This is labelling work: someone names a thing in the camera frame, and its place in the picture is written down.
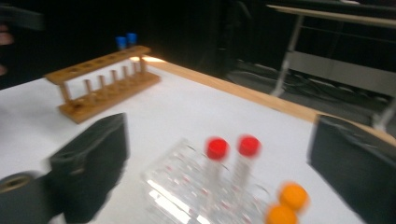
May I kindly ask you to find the clear plastic tube rack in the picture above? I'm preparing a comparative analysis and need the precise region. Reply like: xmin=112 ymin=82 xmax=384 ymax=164
xmin=141 ymin=138 xmax=272 ymax=224

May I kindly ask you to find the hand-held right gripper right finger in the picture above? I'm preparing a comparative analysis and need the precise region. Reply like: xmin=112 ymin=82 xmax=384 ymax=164
xmin=307 ymin=113 xmax=396 ymax=224

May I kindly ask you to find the folding table in background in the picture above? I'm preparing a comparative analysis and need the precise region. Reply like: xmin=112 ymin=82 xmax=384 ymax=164
xmin=265 ymin=3 xmax=396 ymax=133

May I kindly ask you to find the blue capped test tube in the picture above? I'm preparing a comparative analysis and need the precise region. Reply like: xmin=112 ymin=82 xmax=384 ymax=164
xmin=115 ymin=35 xmax=128 ymax=51
xmin=125 ymin=32 xmax=138 ymax=49

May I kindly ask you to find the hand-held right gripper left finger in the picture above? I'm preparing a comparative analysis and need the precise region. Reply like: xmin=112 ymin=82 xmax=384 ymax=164
xmin=48 ymin=112 xmax=130 ymax=224

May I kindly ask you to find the orange capped test tube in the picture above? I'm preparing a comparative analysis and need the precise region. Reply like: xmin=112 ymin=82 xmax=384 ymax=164
xmin=264 ymin=203 xmax=299 ymax=224
xmin=277 ymin=181 xmax=311 ymax=214

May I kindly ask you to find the red capped test tube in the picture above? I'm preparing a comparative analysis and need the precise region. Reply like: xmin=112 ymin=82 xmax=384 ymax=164
xmin=232 ymin=133 xmax=263 ymax=194
xmin=202 ymin=135 xmax=232 ymax=200

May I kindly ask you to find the white table cover sheet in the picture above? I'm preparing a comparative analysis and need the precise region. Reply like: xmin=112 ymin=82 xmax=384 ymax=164
xmin=0 ymin=59 xmax=368 ymax=224

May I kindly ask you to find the wooden test tube rack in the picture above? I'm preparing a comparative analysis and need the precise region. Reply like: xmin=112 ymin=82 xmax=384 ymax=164
xmin=44 ymin=45 xmax=162 ymax=125

